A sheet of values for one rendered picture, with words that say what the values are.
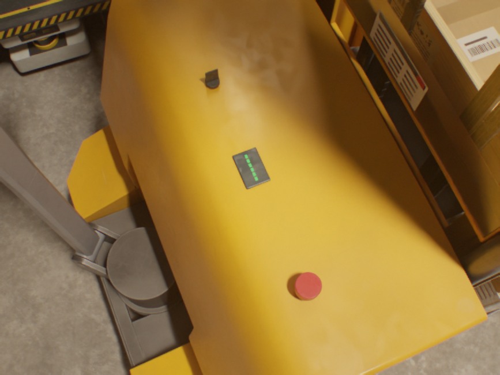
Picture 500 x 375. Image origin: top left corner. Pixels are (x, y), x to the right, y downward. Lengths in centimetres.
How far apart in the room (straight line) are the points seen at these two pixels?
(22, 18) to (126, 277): 92
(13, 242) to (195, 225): 106
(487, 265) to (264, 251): 32
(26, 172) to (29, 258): 93
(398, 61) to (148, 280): 74
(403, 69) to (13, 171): 62
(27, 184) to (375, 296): 58
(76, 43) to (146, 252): 91
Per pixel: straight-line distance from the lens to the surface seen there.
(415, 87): 87
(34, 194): 101
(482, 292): 141
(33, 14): 186
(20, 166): 93
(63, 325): 180
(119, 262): 133
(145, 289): 130
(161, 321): 144
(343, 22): 130
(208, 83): 94
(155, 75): 99
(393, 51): 89
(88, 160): 153
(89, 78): 206
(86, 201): 151
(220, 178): 88
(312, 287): 80
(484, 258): 84
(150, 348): 144
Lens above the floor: 171
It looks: 70 degrees down
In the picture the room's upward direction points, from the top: 3 degrees clockwise
